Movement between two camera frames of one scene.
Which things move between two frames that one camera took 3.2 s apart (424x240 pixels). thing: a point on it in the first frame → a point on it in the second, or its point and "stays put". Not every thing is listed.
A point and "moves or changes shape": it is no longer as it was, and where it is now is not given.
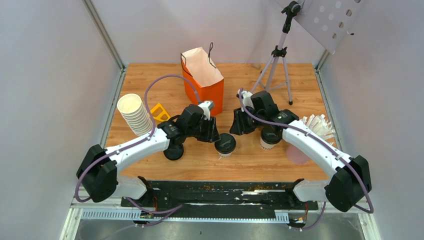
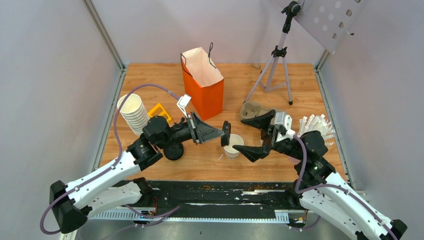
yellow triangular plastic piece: [159, 113] stays put
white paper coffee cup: [225, 155] → [234, 140]
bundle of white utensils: [319, 125] stays put
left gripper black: [212, 134] stays put
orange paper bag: [198, 67] stays put
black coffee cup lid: [227, 144] moves or changes shape
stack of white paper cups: [134, 111] stays put
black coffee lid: [174, 152] stays put
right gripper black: [238, 127] → [251, 153]
